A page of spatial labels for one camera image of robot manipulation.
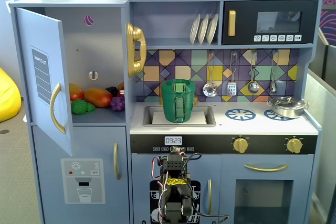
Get steel pot lid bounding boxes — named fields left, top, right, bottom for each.
left=270, top=95, right=306, bottom=110

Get blue toy kitchen unit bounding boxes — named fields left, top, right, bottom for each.
left=9, top=0, right=323, bottom=224

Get grey toy sink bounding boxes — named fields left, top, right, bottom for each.
left=142, top=105, right=217, bottom=127

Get blue dishwasher door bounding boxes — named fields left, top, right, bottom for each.
left=131, top=154, right=222, bottom=224

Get green container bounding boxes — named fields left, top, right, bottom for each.
left=161, top=87, right=196, bottom=124

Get gold stove knob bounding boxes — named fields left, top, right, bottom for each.
left=286, top=137, right=303, bottom=154
left=233, top=137, right=249, bottom=154

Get steel skimmer spoon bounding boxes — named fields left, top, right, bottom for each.
left=202, top=51, right=219, bottom=98

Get purple toy grapes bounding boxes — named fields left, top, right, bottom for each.
left=110, top=95, right=125, bottom=112

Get steel slotted spatula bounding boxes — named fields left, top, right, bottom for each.
left=227, top=51, right=238, bottom=97

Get dark toy blackberries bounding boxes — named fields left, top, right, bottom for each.
left=105, top=86, right=119, bottom=97

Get blue freezer door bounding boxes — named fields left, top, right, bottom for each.
left=31, top=125, right=130, bottom=224

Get orange toy papaya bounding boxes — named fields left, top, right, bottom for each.
left=83, top=87, right=114, bottom=108

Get steel ladle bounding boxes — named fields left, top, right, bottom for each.
left=247, top=50, right=260, bottom=94

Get green toy broccoli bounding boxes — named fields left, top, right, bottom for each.
left=70, top=99, right=96, bottom=115

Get steel toy pot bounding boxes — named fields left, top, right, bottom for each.
left=267, top=100, right=308, bottom=120

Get red yellow toy mango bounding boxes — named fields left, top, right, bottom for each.
left=68, top=82, right=85, bottom=102

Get white toy plate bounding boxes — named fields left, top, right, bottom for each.
left=197, top=13, right=210, bottom=45
left=189, top=14, right=202, bottom=45
left=205, top=13, right=219, bottom=45

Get gold toy telephone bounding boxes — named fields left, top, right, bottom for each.
left=125, top=22, right=148, bottom=79

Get blue oven door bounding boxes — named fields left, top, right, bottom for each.
left=221, top=154, right=315, bottom=224

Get black microwave door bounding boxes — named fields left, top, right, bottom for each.
left=221, top=0, right=319, bottom=46

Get grey office partition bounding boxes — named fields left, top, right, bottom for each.
left=304, top=27, right=336, bottom=224

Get blue fridge door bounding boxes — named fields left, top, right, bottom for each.
left=15, top=7, right=73, bottom=157

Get yellow bean bag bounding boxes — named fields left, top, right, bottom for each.
left=0, top=67, right=22, bottom=123

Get gold dishwasher door handle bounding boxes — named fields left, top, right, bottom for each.
left=207, top=179, right=213, bottom=216

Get gold freezer door handle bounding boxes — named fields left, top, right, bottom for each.
left=113, top=142, right=121, bottom=180

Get black cable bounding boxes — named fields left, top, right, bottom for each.
left=191, top=152, right=229, bottom=221

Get gold oven door handle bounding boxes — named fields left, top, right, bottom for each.
left=244, top=164, right=289, bottom=173

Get gold fridge door handle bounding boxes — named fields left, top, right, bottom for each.
left=50, top=82, right=66, bottom=134

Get gold microwave handle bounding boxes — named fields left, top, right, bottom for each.
left=227, top=10, right=237, bottom=37

